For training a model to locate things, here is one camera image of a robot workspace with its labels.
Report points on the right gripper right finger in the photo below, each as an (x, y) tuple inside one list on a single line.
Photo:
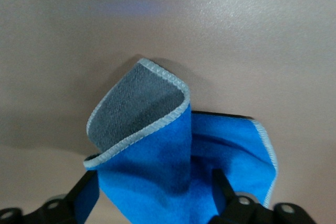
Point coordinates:
[(246, 208)]

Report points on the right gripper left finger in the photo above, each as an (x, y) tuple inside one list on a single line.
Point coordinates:
[(52, 208)]

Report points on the blue cloth with grey underside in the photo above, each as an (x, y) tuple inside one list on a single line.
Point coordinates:
[(162, 171)]

